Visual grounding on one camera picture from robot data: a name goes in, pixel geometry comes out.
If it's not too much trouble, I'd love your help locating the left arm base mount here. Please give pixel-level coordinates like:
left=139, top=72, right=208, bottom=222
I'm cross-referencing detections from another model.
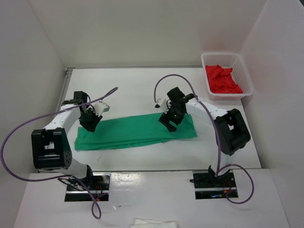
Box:
left=57, top=172, right=110, bottom=202

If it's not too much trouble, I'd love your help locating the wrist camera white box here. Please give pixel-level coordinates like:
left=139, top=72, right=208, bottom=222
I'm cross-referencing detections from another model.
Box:
left=93, top=101, right=110, bottom=117
left=155, top=98, right=169, bottom=114

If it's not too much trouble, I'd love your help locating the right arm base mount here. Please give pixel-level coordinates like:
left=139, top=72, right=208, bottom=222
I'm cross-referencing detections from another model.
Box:
left=190, top=171, right=238, bottom=200

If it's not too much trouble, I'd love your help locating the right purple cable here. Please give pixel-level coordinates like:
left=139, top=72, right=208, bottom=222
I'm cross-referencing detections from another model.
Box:
left=153, top=74, right=255, bottom=204

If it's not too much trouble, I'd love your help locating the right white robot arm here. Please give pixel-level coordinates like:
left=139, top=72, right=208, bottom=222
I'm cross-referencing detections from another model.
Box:
left=155, top=87, right=251, bottom=187

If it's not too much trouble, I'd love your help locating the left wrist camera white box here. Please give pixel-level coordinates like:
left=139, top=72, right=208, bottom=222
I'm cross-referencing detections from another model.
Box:
left=93, top=101, right=110, bottom=117

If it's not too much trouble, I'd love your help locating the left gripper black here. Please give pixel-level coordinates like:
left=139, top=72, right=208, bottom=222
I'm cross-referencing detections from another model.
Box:
left=78, top=107, right=103, bottom=133

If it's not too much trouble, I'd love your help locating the white plastic basket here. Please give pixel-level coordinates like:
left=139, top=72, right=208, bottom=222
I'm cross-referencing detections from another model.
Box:
left=201, top=52, right=254, bottom=100

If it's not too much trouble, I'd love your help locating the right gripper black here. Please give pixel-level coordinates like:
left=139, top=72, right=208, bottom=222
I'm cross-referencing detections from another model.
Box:
left=159, top=102, right=185, bottom=133

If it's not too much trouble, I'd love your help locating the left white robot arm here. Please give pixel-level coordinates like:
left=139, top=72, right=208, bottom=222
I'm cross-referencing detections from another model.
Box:
left=31, top=91, right=110, bottom=190

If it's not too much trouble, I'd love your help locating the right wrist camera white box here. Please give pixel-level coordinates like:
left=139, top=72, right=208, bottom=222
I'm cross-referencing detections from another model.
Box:
left=155, top=98, right=169, bottom=114

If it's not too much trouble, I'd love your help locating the white crumpled cloth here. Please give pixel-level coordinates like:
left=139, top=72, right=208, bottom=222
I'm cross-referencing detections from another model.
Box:
left=131, top=218, right=178, bottom=228

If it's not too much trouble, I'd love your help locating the green tank top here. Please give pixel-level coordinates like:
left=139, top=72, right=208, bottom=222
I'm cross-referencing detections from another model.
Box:
left=74, top=113, right=197, bottom=151

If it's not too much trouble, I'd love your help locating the red tank top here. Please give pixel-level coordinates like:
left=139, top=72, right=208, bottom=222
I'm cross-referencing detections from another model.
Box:
left=205, top=65, right=243, bottom=94

